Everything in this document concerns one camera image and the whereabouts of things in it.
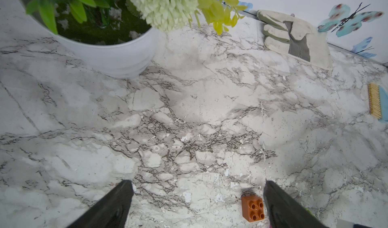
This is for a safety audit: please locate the orange lego brick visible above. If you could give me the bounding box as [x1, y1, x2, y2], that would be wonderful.
[241, 195, 265, 223]

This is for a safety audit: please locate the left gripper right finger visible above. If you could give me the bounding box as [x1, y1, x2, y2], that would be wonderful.
[263, 180, 325, 228]

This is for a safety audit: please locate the work glove beige grey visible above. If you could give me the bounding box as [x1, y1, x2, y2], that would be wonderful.
[257, 10, 333, 70]

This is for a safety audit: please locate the potted plant white pot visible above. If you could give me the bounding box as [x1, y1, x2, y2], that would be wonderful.
[15, 0, 248, 79]

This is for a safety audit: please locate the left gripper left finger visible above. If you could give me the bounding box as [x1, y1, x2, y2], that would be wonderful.
[68, 180, 134, 228]

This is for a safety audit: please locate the blue hand brush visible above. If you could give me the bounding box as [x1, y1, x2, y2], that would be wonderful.
[368, 83, 388, 123]

